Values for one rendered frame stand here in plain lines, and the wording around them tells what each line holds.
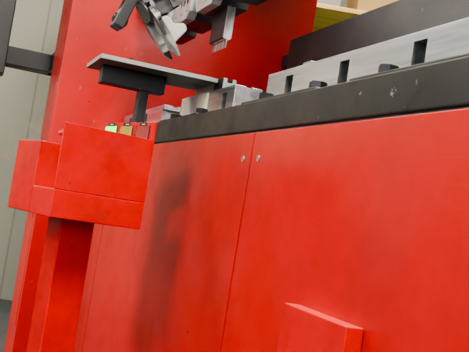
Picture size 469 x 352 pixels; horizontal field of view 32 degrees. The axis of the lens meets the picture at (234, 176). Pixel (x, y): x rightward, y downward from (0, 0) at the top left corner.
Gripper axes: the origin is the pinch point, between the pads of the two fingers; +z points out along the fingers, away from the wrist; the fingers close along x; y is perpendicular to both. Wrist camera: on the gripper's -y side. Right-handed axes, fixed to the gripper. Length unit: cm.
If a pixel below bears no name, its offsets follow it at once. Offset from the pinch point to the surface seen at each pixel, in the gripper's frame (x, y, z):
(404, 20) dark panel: 4, 61, 22
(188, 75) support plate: -9.7, -1.8, 5.8
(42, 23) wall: 323, 39, -48
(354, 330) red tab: -111, -32, 30
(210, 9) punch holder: 1.5, 14.4, -4.5
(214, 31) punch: 1.5, 12.7, 0.5
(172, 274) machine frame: -44, -32, 32
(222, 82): -12.6, 3.5, 10.7
